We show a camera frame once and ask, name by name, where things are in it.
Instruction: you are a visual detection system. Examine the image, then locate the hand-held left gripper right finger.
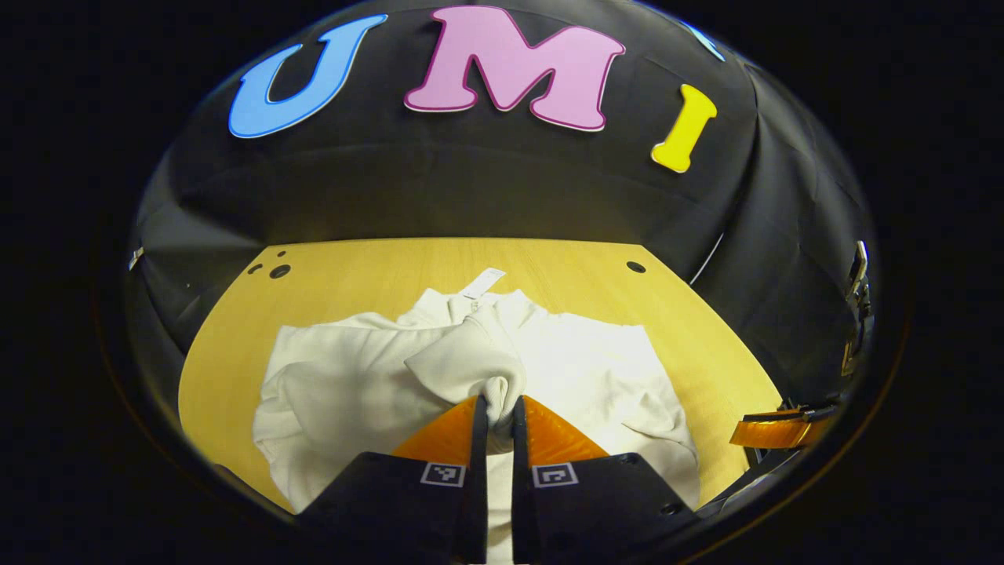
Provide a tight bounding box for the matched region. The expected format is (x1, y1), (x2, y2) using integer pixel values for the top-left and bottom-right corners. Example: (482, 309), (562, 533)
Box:
(511, 395), (701, 565)

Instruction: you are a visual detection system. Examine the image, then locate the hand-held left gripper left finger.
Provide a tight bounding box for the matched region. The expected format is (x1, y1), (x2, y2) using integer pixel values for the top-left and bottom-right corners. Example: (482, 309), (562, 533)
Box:
(296, 395), (489, 565)

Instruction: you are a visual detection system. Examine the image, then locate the white sweatshirt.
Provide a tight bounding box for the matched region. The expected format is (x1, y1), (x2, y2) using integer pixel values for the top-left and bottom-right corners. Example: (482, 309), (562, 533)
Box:
(253, 267), (701, 565)

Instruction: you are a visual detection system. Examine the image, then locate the silver metal clip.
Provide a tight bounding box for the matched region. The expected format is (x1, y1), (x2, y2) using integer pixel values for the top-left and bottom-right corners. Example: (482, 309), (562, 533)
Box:
(847, 239), (870, 299)

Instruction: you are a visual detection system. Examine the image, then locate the black backdrop cloth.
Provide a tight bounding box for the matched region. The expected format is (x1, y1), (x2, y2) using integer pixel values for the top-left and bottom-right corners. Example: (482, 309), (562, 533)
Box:
(125, 0), (875, 409)

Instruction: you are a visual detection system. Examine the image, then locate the thin white cable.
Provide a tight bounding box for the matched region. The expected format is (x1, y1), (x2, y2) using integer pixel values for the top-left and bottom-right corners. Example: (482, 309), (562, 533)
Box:
(689, 231), (726, 285)

